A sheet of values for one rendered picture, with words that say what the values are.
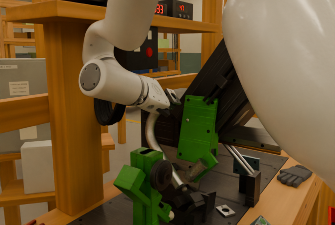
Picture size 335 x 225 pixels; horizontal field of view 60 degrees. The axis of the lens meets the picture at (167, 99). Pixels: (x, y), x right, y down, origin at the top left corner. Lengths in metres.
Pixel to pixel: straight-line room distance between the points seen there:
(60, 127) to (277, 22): 0.83
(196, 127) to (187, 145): 0.07
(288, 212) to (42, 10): 0.95
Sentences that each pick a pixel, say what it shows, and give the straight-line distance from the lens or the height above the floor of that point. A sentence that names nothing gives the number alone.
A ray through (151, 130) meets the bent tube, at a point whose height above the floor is 1.17.
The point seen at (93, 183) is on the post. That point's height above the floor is 0.96.
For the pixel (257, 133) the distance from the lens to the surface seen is 1.07.
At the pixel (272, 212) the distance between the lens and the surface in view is 1.06.
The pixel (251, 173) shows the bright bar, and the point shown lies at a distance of 1.04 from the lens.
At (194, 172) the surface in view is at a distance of 0.90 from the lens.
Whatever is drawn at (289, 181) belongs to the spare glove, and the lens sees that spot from 1.25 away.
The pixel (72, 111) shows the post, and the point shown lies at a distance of 0.96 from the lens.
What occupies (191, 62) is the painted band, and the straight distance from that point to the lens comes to 11.42.
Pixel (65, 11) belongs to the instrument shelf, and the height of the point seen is 1.51.
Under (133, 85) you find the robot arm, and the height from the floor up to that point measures 1.34.
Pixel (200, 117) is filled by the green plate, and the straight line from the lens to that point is 0.92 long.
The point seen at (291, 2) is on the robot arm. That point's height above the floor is 1.46.
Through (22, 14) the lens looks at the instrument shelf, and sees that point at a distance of 0.91.
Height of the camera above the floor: 1.42
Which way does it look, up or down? 10 degrees down
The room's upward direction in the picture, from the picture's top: straight up
